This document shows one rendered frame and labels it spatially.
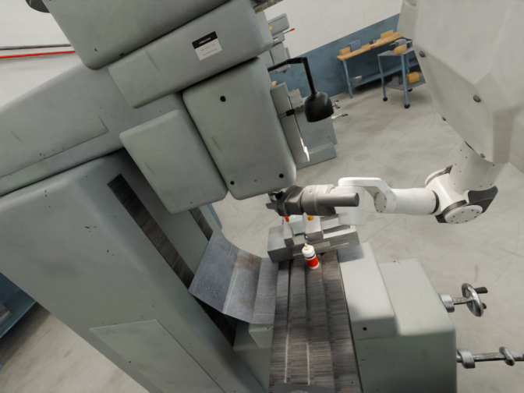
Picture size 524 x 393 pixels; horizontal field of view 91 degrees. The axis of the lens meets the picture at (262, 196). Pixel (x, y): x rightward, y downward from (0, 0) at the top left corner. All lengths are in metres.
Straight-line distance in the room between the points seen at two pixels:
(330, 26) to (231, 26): 6.68
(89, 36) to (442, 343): 1.27
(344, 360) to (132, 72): 0.85
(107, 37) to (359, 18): 6.86
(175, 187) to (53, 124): 0.33
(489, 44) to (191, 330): 0.95
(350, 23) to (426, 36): 6.95
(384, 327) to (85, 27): 1.09
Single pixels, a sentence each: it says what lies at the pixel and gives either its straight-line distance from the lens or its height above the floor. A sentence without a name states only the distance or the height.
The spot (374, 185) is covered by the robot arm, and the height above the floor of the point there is 1.26.
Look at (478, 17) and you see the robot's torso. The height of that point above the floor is 1.59.
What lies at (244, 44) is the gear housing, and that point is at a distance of 0.57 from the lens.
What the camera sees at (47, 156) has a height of 1.61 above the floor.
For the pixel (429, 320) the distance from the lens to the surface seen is 1.09.
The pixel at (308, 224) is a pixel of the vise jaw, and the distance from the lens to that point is 1.02.
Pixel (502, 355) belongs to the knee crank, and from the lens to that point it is 1.31.
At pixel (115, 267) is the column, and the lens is 0.85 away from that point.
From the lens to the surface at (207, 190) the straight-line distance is 0.69.
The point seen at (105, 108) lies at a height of 1.66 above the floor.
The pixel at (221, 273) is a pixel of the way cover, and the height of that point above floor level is 0.99.
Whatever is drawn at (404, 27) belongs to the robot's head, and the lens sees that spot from 0.52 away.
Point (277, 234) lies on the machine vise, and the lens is 1.09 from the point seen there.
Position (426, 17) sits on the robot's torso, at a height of 1.60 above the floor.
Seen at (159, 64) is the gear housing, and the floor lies 1.69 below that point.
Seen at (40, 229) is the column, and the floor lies 1.47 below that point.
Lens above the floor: 1.64
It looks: 28 degrees down
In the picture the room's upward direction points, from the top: 24 degrees counter-clockwise
